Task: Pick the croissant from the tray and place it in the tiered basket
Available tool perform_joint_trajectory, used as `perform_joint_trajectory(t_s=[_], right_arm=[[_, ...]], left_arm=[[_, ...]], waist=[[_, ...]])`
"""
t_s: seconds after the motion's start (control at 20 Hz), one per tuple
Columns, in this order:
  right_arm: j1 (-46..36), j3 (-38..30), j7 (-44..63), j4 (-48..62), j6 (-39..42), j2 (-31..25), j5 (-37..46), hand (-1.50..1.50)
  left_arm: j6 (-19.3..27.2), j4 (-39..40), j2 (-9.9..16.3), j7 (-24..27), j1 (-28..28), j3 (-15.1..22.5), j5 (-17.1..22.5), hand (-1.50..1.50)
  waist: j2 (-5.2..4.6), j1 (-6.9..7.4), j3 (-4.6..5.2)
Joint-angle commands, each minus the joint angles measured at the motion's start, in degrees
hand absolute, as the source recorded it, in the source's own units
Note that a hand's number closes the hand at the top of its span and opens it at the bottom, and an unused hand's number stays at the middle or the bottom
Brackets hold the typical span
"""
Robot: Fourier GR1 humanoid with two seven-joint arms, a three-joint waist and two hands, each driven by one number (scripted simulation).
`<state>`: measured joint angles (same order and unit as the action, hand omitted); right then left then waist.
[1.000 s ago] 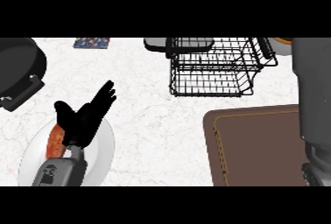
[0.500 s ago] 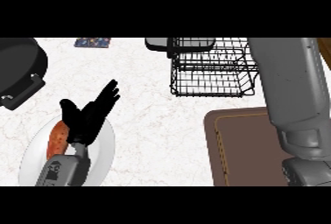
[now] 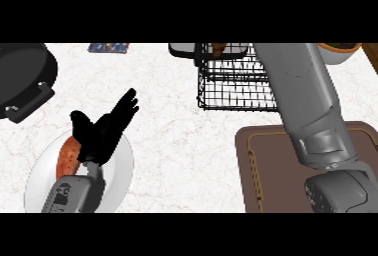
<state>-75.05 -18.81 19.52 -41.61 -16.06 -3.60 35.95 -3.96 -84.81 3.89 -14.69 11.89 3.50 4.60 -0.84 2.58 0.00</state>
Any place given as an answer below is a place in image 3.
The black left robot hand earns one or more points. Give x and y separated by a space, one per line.
100 136

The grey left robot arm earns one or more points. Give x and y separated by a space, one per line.
68 195

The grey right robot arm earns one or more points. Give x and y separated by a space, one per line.
307 110

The orange-brown croissant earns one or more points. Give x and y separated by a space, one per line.
66 160

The white oval plate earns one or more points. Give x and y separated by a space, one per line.
118 173

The colourful printed box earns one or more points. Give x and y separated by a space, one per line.
107 47

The grey black-rimmed appliance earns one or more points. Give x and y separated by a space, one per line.
183 48

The brown cone-shaped item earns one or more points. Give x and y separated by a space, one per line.
218 49

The brown cutting board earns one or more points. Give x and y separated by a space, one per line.
274 170

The white pot with orange rim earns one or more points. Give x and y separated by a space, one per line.
336 56

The brown wooden furniture edge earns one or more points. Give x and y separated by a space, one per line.
370 53

